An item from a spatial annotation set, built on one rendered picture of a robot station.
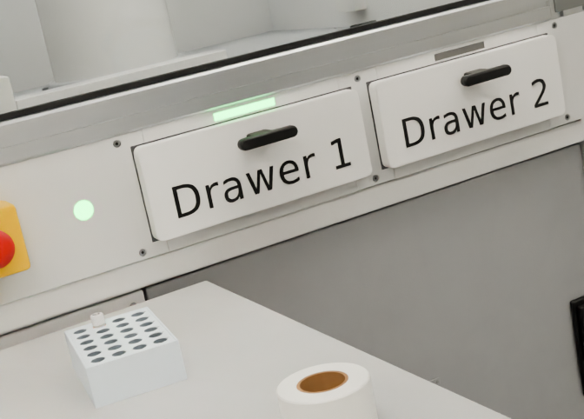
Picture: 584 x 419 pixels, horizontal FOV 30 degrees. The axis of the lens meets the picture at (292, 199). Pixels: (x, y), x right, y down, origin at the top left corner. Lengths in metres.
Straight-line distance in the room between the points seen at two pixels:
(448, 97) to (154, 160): 0.40
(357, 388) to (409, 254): 0.66
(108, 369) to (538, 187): 0.78
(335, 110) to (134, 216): 0.28
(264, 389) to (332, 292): 0.48
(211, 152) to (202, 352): 0.30
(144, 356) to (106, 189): 0.31
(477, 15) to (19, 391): 0.76
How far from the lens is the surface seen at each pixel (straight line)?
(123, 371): 0.97
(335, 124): 1.32
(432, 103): 1.40
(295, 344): 1.01
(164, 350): 0.97
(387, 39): 1.37
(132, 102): 1.23
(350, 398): 0.78
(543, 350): 1.61
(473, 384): 1.54
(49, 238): 1.22
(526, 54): 1.48
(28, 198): 1.21
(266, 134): 1.24
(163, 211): 1.24
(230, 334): 1.07
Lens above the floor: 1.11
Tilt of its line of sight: 13 degrees down
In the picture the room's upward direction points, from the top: 11 degrees counter-clockwise
